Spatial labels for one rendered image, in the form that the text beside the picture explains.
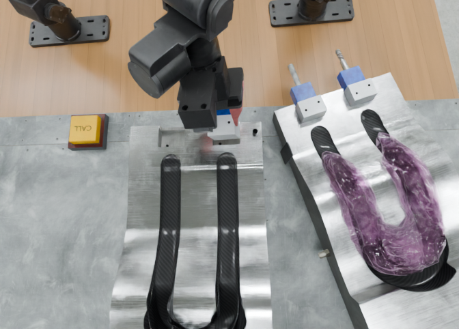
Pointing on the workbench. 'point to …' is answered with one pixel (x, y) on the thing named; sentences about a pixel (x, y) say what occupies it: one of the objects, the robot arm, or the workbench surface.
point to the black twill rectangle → (286, 153)
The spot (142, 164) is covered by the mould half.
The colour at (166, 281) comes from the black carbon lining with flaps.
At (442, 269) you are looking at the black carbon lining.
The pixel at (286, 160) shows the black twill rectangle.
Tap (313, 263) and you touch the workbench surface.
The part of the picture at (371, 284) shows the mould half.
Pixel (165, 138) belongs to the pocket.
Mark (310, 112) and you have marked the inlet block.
